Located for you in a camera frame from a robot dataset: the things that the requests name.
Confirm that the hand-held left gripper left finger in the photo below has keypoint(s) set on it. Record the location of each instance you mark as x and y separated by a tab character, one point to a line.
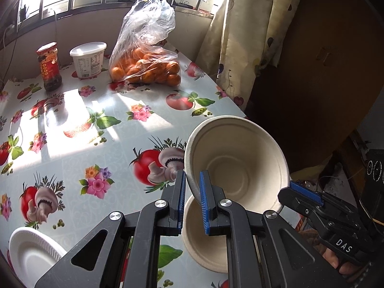
180	198

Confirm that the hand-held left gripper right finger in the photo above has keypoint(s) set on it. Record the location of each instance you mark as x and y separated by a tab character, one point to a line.
204	204

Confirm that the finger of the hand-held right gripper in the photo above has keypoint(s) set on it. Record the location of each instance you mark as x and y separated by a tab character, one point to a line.
306	191

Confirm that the beige paper bowl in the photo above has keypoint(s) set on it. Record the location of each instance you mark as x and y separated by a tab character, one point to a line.
204	234
240	162

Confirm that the white foam plate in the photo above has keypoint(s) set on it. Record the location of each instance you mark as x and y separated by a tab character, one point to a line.
30	255

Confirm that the person's right hand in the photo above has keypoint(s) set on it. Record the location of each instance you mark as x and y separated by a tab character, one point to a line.
337	261

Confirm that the vegetable print tablecloth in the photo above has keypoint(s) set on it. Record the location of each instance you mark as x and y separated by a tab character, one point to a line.
105	132

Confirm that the brown wooden cabinet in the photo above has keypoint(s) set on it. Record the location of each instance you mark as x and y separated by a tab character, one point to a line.
315	66

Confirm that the clear bag of oranges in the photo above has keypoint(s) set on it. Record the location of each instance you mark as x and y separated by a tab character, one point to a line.
147	51

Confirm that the white plastic tub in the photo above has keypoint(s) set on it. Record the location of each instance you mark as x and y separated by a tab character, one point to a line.
88	60

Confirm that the cream patterned curtain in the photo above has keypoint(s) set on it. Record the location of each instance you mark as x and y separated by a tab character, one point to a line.
255	30

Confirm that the red label sauce jar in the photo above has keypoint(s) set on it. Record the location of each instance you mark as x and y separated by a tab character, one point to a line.
49	66

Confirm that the black binder clip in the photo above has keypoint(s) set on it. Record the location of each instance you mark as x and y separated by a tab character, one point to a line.
183	3

